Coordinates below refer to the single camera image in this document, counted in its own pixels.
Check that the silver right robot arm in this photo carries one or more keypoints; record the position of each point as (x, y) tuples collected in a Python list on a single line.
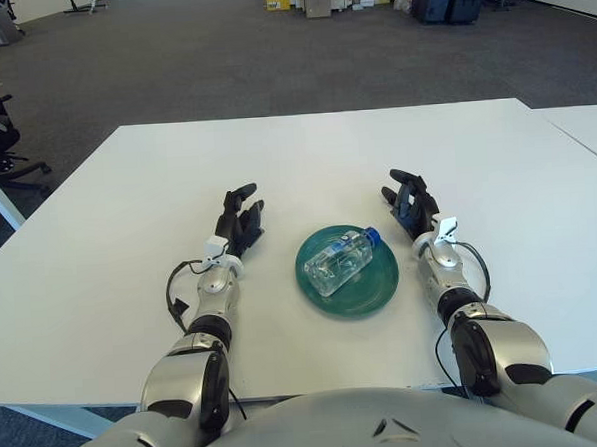
[(446, 271)]

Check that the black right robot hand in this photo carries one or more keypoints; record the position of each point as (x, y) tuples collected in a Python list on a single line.
[(415, 212)]

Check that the white table leg frame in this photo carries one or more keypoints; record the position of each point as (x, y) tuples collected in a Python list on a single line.
[(63, 421)]

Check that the grey robot torso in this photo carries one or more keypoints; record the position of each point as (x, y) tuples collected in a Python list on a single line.
[(314, 428)]

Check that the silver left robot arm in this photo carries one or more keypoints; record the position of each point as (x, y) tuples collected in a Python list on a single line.
[(214, 293)]

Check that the black floor stand base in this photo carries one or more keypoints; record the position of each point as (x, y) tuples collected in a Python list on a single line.
[(87, 4)]

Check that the green round plate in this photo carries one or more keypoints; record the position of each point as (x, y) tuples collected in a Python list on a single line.
[(372, 290)]

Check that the white desk leg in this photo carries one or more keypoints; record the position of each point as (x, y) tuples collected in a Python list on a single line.
[(2, 199)]

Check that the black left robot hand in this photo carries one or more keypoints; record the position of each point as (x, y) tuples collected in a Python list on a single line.
[(238, 226)]

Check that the clear plastic bottle blue cap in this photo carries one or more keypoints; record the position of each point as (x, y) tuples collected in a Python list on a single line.
[(336, 266)]

